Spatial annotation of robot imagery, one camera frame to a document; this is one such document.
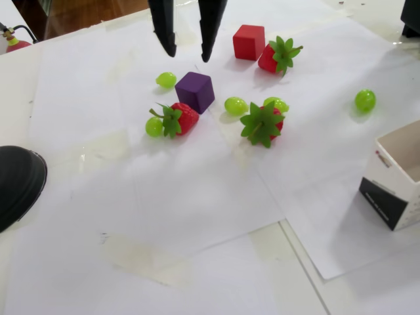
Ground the green grape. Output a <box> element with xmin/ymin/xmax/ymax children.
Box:
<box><xmin>144</xmin><ymin>116</ymin><xmax>164</xmax><ymax>138</ymax></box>
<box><xmin>354</xmin><ymin>89</ymin><xmax>377</xmax><ymax>114</ymax></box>
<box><xmin>155</xmin><ymin>72</ymin><xmax>178</xmax><ymax>90</ymax></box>
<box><xmin>224</xmin><ymin>96</ymin><xmax>249</xmax><ymax>116</ymax></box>
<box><xmin>262</xmin><ymin>96</ymin><xmax>291</xmax><ymax>114</ymax></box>

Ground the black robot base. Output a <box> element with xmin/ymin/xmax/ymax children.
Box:
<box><xmin>400</xmin><ymin>0</ymin><xmax>420</xmax><ymax>38</ymax></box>

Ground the red fire extinguisher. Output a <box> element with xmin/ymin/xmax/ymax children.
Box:
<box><xmin>0</xmin><ymin>22</ymin><xmax>39</xmax><ymax>55</ymax></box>

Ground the white paper sheet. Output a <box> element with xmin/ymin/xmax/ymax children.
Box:
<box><xmin>194</xmin><ymin>14</ymin><xmax>420</xmax><ymax>281</ymax></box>

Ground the strawberry with long stem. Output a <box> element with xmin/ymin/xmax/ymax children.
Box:
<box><xmin>257</xmin><ymin>35</ymin><xmax>305</xmax><ymax>78</ymax></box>

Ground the strawberry with curled stem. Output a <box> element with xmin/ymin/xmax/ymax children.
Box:
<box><xmin>149</xmin><ymin>102</ymin><xmax>200</xmax><ymax>139</ymax></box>

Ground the open black white carton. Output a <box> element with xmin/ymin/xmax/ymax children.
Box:
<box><xmin>358</xmin><ymin>119</ymin><xmax>420</xmax><ymax>232</ymax></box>

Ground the strawberry with wide leaf crown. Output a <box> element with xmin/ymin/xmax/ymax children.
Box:
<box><xmin>239</xmin><ymin>100</ymin><xmax>285</xmax><ymax>149</ymax></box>

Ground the purple cube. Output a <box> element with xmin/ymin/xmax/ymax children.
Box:
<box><xmin>174</xmin><ymin>72</ymin><xmax>216</xmax><ymax>116</ymax></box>

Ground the red cube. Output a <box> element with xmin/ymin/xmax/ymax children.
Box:
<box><xmin>232</xmin><ymin>24</ymin><xmax>266</xmax><ymax>62</ymax></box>

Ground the black round dome object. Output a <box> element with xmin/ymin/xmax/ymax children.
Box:
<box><xmin>0</xmin><ymin>145</ymin><xmax>49</xmax><ymax>234</ymax></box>

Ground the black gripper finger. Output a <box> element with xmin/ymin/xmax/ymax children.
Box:
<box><xmin>198</xmin><ymin>0</ymin><xmax>229</xmax><ymax>63</ymax></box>
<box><xmin>147</xmin><ymin>0</ymin><xmax>178</xmax><ymax>58</ymax></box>

